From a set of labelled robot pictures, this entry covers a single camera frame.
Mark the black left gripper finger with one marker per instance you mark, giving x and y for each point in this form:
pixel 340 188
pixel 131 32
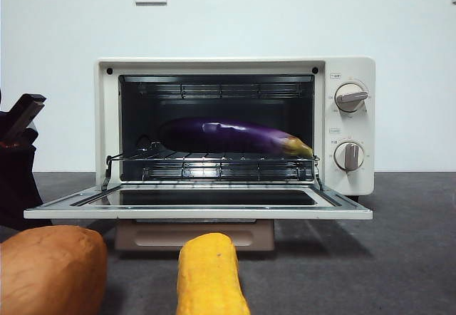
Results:
pixel 25 124
pixel 33 98

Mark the purple eggplant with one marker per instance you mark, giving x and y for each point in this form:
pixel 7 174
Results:
pixel 228 135

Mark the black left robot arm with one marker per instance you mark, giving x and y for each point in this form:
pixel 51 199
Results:
pixel 16 179

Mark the cream Toshiba toaster oven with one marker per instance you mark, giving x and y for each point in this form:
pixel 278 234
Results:
pixel 352 69

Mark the brown sweet potato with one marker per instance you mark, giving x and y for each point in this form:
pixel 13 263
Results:
pixel 50 272

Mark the yellow corn cob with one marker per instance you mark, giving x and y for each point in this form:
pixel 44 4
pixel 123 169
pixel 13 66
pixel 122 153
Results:
pixel 210 276

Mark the cream temperature knob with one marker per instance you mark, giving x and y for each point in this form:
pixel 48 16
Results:
pixel 351 97

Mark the cream timer knob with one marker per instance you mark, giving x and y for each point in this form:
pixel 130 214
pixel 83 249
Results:
pixel 350 156

